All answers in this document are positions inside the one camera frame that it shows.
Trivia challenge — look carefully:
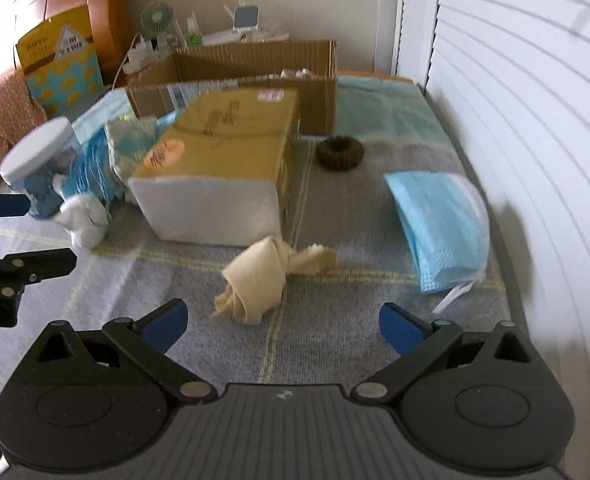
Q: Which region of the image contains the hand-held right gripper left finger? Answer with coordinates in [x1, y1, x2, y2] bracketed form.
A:
[27, 299, 214, 405]

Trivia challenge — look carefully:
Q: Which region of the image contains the clear jar with white lid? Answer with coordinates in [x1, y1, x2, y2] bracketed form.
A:
[0, 116, 83, 218]

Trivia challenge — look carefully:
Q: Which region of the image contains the gold tissue pack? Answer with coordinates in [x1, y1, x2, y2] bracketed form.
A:
[127, 87, 303, 248]

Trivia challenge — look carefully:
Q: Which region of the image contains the beige knotted cloth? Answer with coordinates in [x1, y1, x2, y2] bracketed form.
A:
[212, 235, 338, 326]

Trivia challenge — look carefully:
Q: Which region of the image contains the brown dotted cloth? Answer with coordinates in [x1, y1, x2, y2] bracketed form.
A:
[0, 67, 48, 196]

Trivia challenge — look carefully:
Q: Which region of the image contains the clear sanitizer bottle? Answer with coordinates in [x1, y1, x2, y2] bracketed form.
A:
[185, 10, 206, 48]

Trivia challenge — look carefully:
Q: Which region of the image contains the white louvered door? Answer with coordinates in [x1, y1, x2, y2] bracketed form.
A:
[427, 0, 590, 480]
[392, 0, 446, 88]

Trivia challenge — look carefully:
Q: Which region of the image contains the brown hair scrunchie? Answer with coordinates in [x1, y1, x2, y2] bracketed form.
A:
[316, 135, 366, 171]

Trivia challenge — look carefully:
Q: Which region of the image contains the cardboard box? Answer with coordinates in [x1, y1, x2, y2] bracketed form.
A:
[125, 40, 338, 136]

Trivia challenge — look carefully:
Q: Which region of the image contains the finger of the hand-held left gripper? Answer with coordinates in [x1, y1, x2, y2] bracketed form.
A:
[0, 193, 32, 219]
[0, 247, 78, 295]

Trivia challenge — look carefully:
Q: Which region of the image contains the wooden headboard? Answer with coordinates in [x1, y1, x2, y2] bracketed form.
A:
[0, 0, 136, 86]

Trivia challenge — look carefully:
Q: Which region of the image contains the blue face mask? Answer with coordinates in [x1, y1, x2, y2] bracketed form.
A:
[384, 171, 492, 316]

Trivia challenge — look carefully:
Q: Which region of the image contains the bamboo print pouch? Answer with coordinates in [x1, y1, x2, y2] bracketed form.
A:
[105, 116, 158, 176]

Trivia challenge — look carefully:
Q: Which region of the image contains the yellow duck print bag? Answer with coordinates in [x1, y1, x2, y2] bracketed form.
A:
[15, 4, 106, 118]

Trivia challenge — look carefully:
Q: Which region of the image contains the blue tasselled sachet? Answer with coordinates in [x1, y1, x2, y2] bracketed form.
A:
[72, 132, 126, 206]

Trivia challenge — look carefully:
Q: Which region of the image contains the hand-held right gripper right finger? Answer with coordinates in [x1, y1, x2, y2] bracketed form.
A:
[351, 303, 540, 403]

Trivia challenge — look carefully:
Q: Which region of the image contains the white power strip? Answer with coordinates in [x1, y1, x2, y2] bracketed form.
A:
[122, 35, 158, 73]

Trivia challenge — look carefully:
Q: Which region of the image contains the mint green fan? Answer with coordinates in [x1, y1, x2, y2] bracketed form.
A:
[137, 2, 176, 56]

